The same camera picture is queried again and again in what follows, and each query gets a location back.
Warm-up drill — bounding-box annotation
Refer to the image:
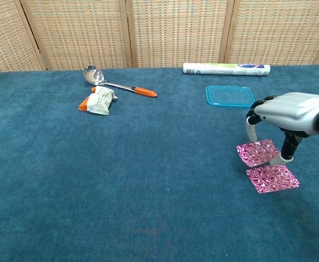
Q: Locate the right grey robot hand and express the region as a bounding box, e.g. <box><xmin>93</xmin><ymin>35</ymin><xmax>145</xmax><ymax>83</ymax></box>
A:
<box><xmin>245</xmin><ymin>92</ymin><xmax>319</xmax><ymax>166</ymax></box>

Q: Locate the pink patterned square cloth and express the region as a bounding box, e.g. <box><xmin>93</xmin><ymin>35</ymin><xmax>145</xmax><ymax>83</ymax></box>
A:
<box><xmin>245</xmin><ymin>164</ymin><xmax>300</xmax><ymax>195</ymax></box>

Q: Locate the blue plastic container lid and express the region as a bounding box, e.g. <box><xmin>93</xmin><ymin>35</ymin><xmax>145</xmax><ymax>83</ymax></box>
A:
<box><xmin>205</xmin><ymin>85</ymin><xmax>256</xmax><ymax>108</ymax></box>

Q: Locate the white printed roll tube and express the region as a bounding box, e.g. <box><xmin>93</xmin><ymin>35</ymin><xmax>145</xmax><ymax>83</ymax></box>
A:
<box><xmin>182</xmin><ymin>62</ymin><xmax>271</xmax><ymax>77</ymax></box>

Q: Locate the woven folding screen panel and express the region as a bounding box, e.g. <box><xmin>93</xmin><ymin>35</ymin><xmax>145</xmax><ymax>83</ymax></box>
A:
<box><xmin>125</xmin><ymin>0</ymin><xmax>235</xmax><ymax>69</ymax></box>
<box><xmin>0</xmin><ymin>0</ymin><xmax>47</xmax><ymax>75</ymax></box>
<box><xmin>20</xmin><ymin>0</ymin><xmax>134</xmax><ymax>71</ymax></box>
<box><xmin>224</xmin><ymin>0</ymin><xmax>319</xmax><ymax>66</ymax></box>

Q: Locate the blue carpet table cover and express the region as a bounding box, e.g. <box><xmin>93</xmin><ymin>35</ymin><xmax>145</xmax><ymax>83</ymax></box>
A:
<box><xmin>0</xmin><ymin>64</ymin><xmax>319</xmax><ymax>262</ymax></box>

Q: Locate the crumpled white orange snack packet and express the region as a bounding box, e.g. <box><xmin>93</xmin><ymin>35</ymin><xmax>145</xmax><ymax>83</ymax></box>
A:
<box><xmin>77</xmin><ymin>86</ymin><xmax>119</xmax><ymax>116</ymax></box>

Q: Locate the steel ladle orange handle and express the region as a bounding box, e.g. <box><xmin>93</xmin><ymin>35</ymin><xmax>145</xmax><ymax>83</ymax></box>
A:
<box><xmin>83</xmin><ymin>65</ymin><xmax>158</xmax><ymax>98</ymax></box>

